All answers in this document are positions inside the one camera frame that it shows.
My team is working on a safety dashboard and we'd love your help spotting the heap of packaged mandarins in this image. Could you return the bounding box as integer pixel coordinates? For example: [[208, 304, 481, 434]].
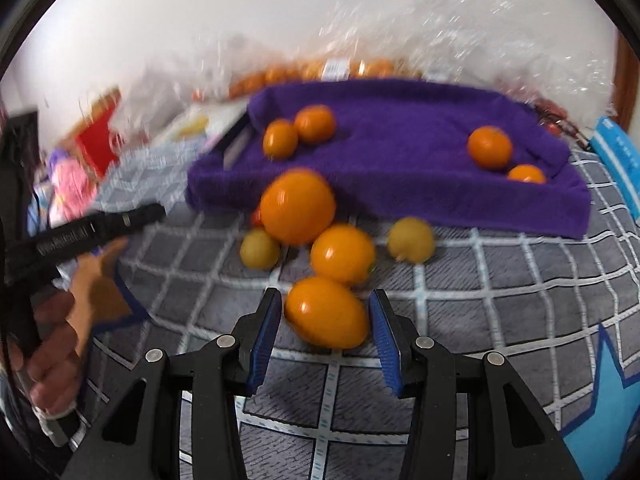
[[230, 57, 401, 98]]

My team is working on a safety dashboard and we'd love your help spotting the large orange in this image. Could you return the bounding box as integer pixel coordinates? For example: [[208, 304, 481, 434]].
[[260, 169, 337, 247]]

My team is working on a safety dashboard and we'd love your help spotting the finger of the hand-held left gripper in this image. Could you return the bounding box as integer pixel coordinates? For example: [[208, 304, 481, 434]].
[[101, 203, 167, 237]]

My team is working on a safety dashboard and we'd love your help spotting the red paper bag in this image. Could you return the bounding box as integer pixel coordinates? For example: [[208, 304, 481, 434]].
[[75, 87, 123, 178]]

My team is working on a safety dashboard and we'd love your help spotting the white price label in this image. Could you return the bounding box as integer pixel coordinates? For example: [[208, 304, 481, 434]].
[[322, 57, 351, 81]]

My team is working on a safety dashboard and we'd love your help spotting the white plastic bag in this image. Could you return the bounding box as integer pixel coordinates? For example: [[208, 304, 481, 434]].
[[117, 75, 171, 146]]

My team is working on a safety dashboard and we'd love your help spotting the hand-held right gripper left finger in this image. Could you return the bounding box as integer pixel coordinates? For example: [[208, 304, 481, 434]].
[[60, 287, 283, 480]]

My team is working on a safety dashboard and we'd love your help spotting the fruit-printed white carton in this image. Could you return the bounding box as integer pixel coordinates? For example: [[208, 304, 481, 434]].
[[150, 102, 248, 148]]

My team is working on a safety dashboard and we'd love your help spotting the blue tissue box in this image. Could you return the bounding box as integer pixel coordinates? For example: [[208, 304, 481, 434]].
[[592, 116, 640, 221]]

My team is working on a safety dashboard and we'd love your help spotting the clear plastic bag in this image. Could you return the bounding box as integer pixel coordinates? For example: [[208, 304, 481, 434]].
[[220, 0, 451, 86], [410, 0, 618, 126], [125, 35, 261, 106]]

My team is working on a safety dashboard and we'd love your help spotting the purple towel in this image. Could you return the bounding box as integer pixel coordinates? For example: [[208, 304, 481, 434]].
[[186, 79, 592, 240]]

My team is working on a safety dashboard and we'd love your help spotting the person's left hand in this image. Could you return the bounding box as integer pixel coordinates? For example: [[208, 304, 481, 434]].
[[26, 289, 85, 417]]

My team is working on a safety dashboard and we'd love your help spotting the bunch of red cherry tomatoes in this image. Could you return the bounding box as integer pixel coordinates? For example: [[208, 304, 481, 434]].
[[530, 97, 591, 148]]

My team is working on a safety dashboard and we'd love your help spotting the pink plush cloth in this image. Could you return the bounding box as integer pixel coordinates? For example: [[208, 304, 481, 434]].
[[47, 147, 101, 226]]

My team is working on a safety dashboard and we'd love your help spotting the grey checked blanket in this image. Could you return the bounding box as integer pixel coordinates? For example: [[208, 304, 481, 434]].
[[65, 130, 640, 480]]

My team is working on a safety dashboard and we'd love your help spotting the yellow-green jujube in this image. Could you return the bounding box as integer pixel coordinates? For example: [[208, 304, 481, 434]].
[[388, 216, 436, 264], [240, 228, 282, 269]]

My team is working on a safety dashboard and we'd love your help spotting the brown wooden door frame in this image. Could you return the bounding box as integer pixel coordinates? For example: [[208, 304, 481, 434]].
[[612, 35, 640, 131]]

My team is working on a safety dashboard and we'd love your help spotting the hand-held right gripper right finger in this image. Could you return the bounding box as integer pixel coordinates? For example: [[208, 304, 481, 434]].
[[367, 288, 583, 480]]

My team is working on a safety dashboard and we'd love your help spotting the oval orange fruit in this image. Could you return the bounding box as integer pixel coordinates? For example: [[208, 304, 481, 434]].
[[284, 276, 372, 351]]

